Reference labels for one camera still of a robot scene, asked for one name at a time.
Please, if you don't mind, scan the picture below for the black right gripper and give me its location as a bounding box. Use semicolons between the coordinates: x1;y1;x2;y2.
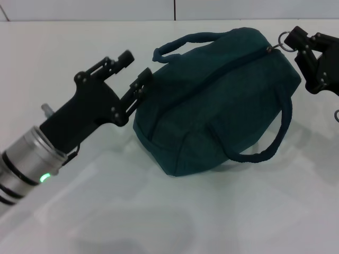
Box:
284;25;339;94

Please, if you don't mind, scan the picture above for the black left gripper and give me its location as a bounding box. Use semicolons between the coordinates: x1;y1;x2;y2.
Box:
39;49;154;155

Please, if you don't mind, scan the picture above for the dark blue insulated lunch bag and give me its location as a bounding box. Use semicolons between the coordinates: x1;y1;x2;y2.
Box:
133;26;302;177

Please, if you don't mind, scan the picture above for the silver cylindrical plug stub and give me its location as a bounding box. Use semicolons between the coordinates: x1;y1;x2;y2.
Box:
41;103;56;117

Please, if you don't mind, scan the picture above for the white ring zipper pull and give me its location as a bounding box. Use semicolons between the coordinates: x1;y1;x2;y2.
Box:
266;31;297;53

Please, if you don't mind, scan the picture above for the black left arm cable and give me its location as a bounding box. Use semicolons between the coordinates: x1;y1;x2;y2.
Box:
61;144;82;167

